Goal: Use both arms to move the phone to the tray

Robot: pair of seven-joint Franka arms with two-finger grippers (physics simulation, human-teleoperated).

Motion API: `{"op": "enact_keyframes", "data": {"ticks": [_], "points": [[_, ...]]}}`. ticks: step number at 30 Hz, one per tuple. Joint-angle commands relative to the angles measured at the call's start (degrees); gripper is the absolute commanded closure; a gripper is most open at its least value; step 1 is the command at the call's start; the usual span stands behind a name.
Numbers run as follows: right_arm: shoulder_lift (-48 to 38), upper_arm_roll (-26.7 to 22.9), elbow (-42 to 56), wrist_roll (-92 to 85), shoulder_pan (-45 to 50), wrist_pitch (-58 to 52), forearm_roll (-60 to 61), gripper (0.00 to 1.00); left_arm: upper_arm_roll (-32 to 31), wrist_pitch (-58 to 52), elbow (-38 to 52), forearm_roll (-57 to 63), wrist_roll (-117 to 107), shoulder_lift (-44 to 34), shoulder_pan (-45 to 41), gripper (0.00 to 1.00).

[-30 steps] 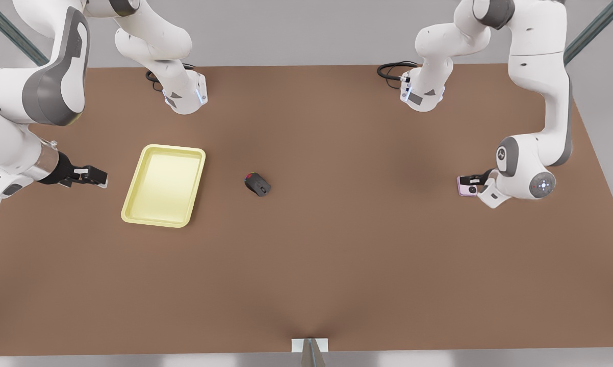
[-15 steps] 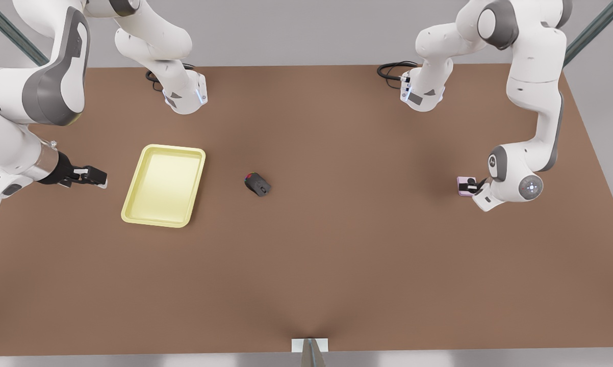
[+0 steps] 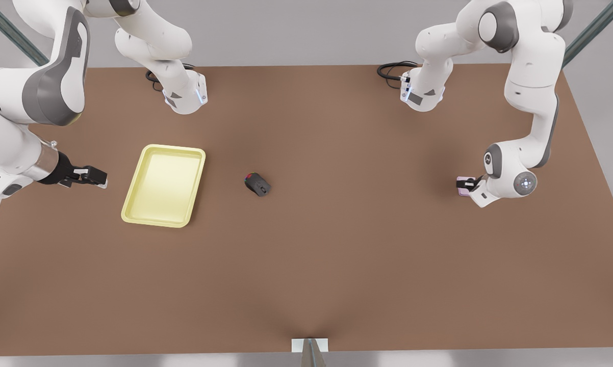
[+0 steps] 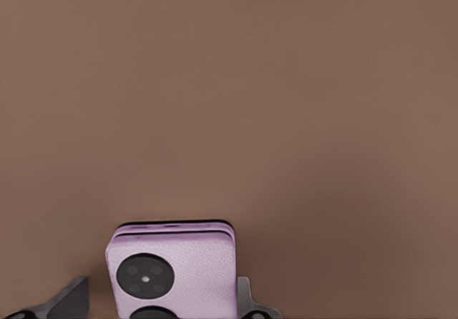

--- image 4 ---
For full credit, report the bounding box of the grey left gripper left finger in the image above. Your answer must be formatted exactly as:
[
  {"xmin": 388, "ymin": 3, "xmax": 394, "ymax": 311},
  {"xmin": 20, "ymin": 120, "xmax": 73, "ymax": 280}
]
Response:
[{"xmin": 1, "ymin": 275, "xmax": 90, "ymax": 319}]

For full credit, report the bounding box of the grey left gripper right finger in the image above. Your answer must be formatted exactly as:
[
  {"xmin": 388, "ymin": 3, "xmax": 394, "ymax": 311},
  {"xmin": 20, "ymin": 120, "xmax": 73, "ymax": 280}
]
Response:
[{"xmin": 237, "ymin": 276, "xmax": 284, "ymax": 319}]

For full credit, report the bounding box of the purple flip phone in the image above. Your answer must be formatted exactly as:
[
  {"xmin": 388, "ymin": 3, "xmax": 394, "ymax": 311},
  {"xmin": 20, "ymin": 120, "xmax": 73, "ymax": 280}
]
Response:
[{"xmin": 104, "ymin": 219, "xmax": 238, "ymax": 319}]

